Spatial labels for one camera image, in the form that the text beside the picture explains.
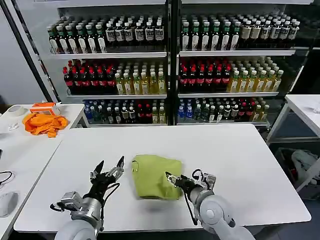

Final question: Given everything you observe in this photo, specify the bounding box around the white desk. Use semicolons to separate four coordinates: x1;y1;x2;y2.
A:
0;136;63;240

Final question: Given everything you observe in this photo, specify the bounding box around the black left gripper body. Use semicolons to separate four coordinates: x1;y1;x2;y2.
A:
86;172;119;201

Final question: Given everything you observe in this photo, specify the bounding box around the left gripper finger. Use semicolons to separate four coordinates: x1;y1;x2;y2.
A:
89;160;106;181
105;155;126;179

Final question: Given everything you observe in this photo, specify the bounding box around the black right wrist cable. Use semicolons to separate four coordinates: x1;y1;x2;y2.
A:
183;191;200;226

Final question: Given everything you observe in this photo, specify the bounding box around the light green shirt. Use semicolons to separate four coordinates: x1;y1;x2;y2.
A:
130;154;184;201

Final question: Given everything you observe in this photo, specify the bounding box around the white table with grey legs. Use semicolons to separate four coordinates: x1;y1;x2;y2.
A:
265;94;320;193

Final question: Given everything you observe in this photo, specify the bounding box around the white tape roll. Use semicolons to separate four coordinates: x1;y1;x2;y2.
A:
6;104;25;117

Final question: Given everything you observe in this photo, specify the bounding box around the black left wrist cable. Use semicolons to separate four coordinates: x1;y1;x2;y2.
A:
99;183;121;231

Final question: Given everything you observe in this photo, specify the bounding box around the white rounded work table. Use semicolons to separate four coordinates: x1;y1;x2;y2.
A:
13;123;312;234

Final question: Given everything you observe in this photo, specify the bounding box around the pale bag on floor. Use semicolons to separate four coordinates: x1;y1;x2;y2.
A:
289;149;320;186

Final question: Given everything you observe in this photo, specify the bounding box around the orange and white box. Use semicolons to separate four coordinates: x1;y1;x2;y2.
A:
29;102;63;116

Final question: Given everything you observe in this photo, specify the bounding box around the crumpled orange cloth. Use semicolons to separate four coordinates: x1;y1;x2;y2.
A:
22;111;69;139

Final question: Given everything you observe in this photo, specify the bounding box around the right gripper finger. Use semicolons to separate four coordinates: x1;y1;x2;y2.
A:
165;171;181;188

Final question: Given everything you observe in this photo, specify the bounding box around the white side table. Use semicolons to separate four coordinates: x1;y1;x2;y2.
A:
0;103;90;141

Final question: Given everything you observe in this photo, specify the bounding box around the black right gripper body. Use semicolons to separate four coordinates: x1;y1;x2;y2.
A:
174;174;201;195

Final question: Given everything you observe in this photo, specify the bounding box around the black slanted frame post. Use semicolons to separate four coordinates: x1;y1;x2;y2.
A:
0;0;62;104

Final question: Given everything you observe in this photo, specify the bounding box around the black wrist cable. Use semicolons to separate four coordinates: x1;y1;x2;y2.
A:
183;191;200;226
99;183;121;231

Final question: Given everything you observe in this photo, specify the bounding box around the grey computer mouse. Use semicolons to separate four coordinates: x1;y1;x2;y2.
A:
0;191;20;218

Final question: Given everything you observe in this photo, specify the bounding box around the thin desk cable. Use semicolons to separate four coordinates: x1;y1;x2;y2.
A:
0;170;16;189

